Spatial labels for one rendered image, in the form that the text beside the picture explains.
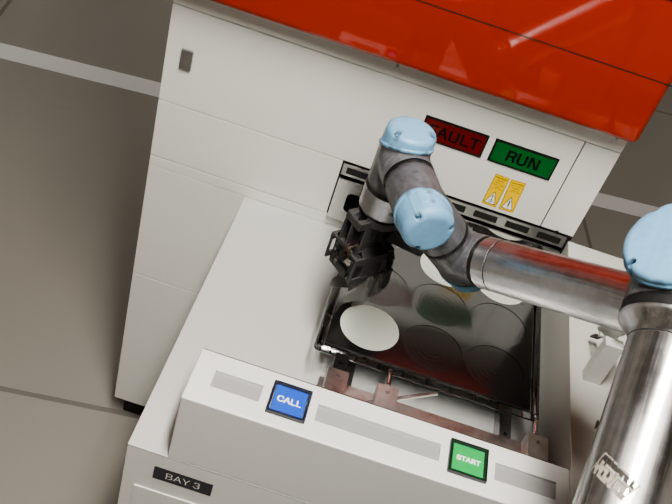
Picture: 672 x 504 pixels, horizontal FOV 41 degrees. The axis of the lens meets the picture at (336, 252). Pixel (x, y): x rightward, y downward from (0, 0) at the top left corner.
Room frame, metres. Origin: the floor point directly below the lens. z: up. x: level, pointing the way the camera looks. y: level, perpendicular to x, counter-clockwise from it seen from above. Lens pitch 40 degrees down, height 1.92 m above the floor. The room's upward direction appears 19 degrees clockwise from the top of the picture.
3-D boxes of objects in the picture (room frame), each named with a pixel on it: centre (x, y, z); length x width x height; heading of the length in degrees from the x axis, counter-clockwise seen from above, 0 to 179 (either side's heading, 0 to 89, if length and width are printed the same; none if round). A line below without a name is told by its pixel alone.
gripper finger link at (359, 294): (1.07, -0.05, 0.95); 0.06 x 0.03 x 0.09; 135
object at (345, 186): (1.38, -0.18, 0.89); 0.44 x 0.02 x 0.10; 91
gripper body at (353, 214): (1.08, -0.04, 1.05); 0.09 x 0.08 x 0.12; 135
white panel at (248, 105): (1.39, 0.00, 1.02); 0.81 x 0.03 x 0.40; 91
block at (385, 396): (0.90, -0.14, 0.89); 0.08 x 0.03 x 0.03; 1
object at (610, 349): (1.06, -0.45, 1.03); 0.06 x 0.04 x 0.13; 1
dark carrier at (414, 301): (1.17, -0.20, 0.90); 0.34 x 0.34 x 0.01; 1
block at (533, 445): (0.90, -0.39, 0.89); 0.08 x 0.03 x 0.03; 1
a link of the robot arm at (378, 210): (1.08, -0.05, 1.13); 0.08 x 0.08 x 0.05
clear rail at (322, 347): (0.98, -0.20, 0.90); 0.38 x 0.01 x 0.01; 91
